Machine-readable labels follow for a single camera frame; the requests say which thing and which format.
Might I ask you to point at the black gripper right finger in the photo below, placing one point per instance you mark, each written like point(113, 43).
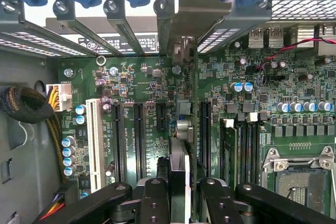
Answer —
point(220, 203)

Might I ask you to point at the long PCIe expansion slot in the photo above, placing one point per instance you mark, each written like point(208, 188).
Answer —
point(140, 140)
point(205, 134)
point(118, 140)

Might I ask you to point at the black open PC case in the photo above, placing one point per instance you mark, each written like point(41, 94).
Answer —
point(21, 142)

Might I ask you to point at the green motherboard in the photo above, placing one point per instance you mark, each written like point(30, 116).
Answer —
point(262, 95)

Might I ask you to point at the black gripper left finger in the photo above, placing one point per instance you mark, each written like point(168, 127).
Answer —
point(155, 203)

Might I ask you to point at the empty RAM slot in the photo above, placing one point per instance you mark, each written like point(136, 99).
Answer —
point(242, 150)
point(253, 150)

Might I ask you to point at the white power connector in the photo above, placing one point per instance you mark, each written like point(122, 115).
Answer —
point(63, 98)

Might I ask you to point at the metal slot cover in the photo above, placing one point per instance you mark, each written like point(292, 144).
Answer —
point(89, 35)
point(39, 43)
point(128, 37)

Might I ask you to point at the white PCI expansion slot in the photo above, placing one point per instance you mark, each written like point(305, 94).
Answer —
point(95, 142)

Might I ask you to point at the short PCIe expansion slot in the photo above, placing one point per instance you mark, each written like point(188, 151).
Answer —
point(161, 116)

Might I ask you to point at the CPU socket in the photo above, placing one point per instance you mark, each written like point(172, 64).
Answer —
point(302, 182)

